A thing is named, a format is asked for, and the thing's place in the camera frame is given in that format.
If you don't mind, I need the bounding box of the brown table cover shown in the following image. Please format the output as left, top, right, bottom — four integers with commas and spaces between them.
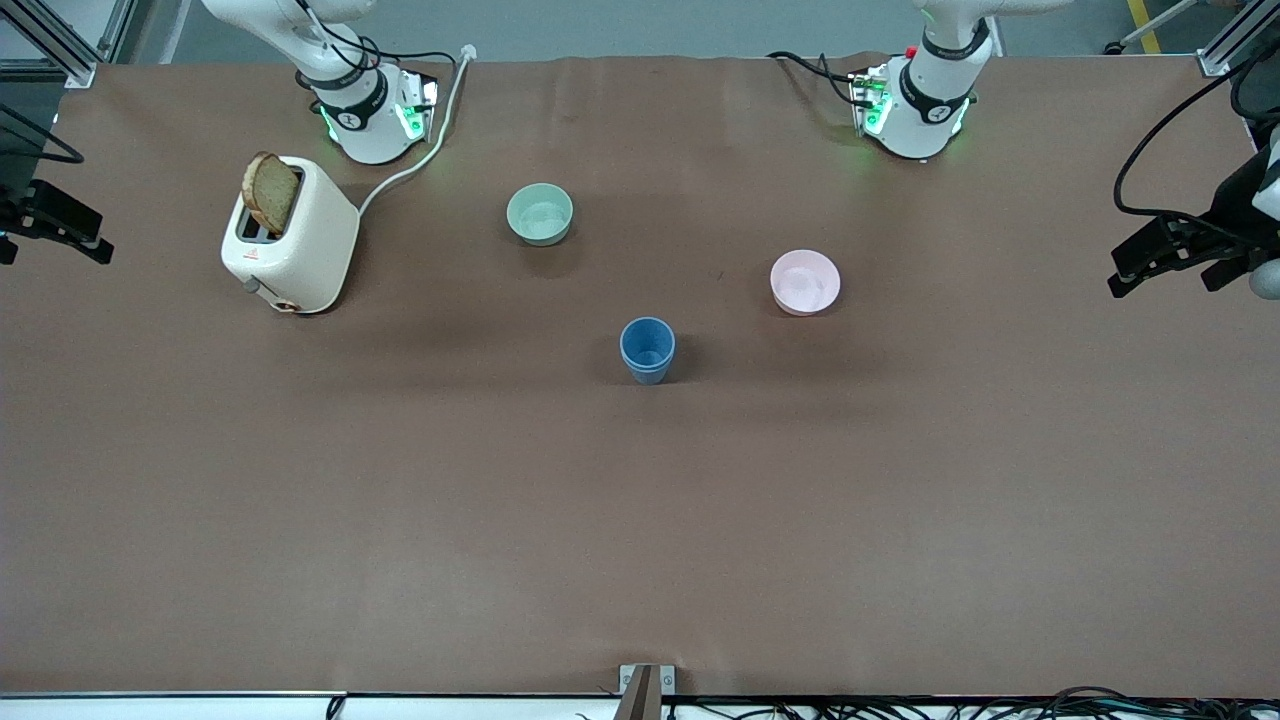
0, 52, 1280, 698

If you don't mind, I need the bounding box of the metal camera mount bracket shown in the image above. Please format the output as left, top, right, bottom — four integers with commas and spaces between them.
618, 663, 677, 720

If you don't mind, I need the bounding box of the grey wheeled stand leg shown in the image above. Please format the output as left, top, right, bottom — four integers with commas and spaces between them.
1104, 0, 1201, 56

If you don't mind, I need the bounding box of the silver base connector plate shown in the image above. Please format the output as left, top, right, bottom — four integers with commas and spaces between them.
398, 72, 440, 142
849, 65, 892, 137

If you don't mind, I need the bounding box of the pale pink bowl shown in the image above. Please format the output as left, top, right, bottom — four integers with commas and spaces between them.
769, 249, 842, 317

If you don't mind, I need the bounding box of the brown bread slice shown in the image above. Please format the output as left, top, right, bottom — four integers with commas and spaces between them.
241, 151, 301, 237

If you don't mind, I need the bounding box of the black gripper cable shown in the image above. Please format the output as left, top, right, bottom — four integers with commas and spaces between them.
1113, 40, 1280, 246
0, 100, 85, 165

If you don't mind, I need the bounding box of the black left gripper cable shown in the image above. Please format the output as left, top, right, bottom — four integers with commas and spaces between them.
1113, 40, 1280, 246

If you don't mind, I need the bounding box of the cream white toaster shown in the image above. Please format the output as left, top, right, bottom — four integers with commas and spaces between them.
220, 155, 361, 316

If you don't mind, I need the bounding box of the black left arm base cable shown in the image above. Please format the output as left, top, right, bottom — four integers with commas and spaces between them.
767, 50, 873, 107

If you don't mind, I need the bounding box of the mint green bowl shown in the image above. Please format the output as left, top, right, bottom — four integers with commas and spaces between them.
505, 183, 575, 247

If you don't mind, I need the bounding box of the black cable tangle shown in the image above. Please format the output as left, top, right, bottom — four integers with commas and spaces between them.
575, 685, 1280, 720

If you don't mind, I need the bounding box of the aluminium frame post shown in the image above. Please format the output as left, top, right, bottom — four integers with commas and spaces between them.
1197, 0, 1280, 79
0, 0, 136, 89

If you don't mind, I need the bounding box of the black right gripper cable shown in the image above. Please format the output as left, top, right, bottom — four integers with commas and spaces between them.
0, 100, 85, 165

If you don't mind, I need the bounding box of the white toaster power cable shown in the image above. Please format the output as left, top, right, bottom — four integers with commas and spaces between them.
358, 45, 477, 216

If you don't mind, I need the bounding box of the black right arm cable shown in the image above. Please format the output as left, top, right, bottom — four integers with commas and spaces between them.
290, 0, 457, 101

